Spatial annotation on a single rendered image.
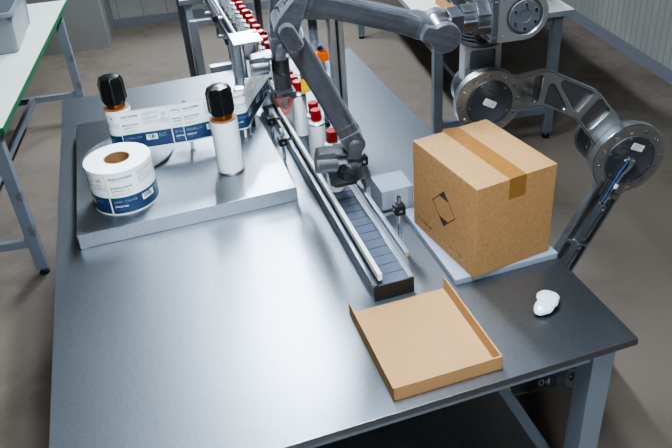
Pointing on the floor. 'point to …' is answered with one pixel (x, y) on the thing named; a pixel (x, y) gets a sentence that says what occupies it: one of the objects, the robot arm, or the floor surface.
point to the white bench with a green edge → (46, 12)
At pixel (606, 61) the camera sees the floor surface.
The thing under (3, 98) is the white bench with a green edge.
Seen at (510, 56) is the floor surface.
